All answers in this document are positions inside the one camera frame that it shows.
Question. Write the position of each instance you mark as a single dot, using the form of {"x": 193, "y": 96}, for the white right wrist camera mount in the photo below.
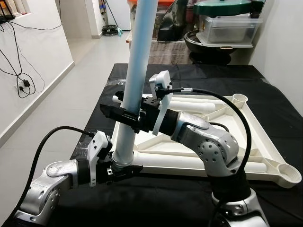
{"x": 161, "y": 80}

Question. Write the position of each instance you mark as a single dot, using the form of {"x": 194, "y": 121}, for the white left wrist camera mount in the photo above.
{"x": 100, "y": 144}

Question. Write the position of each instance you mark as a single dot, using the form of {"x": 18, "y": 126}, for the black wok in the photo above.
{"x": 203, "y": 52}

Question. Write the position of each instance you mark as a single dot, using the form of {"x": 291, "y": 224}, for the dark green round lid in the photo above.
{"x": 227, "y": 8}

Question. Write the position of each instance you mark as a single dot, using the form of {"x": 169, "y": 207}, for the white plastic children table top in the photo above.
{"x": 248, "y": 135}

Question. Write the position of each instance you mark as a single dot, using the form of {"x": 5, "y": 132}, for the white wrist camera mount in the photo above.
{"x": 100, "y": 144}
{"x": 161, "y": 80}

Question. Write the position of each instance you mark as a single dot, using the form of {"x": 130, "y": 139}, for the white plastic table leg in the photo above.
{"x": 142, "y": 56}
{"x": 199, "y": 105}

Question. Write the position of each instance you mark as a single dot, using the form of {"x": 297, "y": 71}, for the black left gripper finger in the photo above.
{"x": 125, "y": 171}

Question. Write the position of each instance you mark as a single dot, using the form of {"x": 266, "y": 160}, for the small black router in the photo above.
{"x": 7, "y": 19}

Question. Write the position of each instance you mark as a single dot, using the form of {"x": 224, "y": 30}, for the black tablecloth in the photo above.
{"x": 156, "y": 203}

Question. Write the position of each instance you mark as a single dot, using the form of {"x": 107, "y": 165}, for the black plastic bag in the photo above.
{"x": 174, "y": 26}

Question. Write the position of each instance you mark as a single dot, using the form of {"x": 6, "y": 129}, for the clear plastic storage box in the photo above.
{"x": 229, "y": 30}

